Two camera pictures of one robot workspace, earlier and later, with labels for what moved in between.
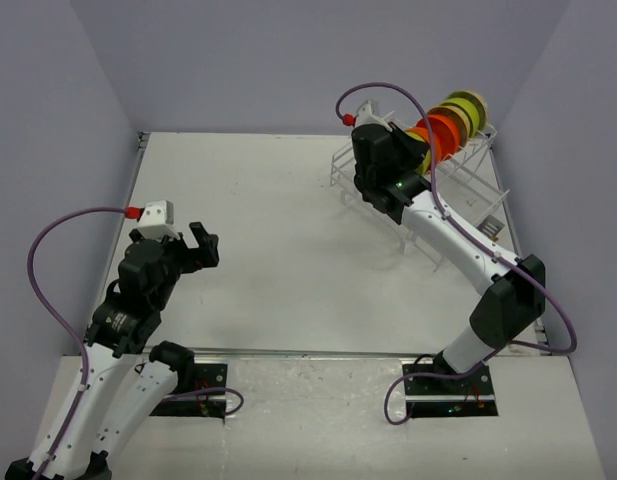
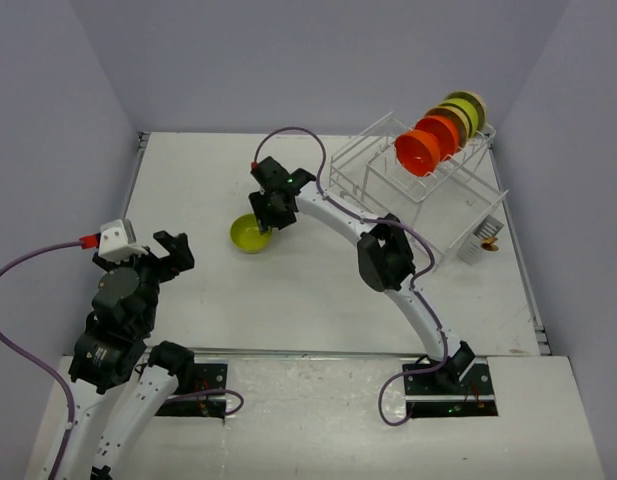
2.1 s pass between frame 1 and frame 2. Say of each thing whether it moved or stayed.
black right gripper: moved
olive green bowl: stayed
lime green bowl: moved
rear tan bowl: stayed
